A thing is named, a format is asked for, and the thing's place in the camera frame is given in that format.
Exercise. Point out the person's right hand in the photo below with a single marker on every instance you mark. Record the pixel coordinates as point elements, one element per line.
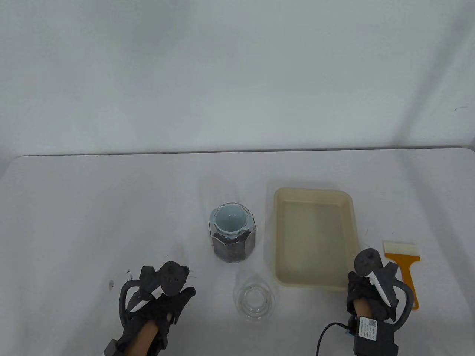
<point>356,296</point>

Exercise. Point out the person's left hand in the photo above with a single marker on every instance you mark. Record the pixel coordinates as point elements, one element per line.
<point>167,307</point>

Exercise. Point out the orange brush with white bristles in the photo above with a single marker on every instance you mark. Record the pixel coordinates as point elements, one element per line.
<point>402,259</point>

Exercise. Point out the beige baking tray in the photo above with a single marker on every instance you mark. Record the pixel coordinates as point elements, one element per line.
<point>315,241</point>

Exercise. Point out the clear glass jar lid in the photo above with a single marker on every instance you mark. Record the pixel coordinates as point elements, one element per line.
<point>254,300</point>

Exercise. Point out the group of dark coffee beans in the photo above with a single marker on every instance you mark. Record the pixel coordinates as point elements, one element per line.
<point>233,250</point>

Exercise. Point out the clear glass jar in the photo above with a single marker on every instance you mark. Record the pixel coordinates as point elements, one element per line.
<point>233,244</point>

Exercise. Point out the light blue funnel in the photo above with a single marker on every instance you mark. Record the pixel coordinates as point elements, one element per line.
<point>230,218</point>

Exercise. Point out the person's right forearm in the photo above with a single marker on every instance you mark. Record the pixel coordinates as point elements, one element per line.
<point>362,307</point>

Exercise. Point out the person's left forearm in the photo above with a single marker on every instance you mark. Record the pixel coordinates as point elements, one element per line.
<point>143,339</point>

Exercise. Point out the black left hand controller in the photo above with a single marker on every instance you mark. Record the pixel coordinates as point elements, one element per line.
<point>172,278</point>

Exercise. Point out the black hand controller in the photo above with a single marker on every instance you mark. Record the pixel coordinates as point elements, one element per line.
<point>367,263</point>
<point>172,278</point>

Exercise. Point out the black right hand controller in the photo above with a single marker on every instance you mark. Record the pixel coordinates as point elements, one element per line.
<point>367,263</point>

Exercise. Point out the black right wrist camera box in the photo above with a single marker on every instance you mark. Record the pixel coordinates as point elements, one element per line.
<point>374,337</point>

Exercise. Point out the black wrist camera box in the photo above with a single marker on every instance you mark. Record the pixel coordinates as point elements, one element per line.
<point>374,337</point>
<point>111,348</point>

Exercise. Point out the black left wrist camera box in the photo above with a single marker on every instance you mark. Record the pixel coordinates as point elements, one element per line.
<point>111,348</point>

